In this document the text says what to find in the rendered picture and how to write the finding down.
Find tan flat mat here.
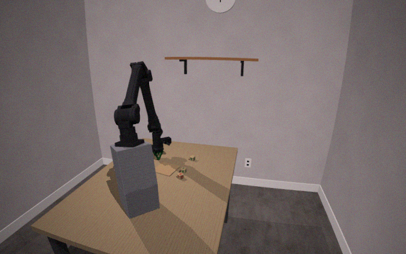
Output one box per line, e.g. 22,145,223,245
155,162,180,176

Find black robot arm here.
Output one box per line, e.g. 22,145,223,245
114,61,172,148

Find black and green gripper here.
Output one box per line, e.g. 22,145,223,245
152,140,164,160

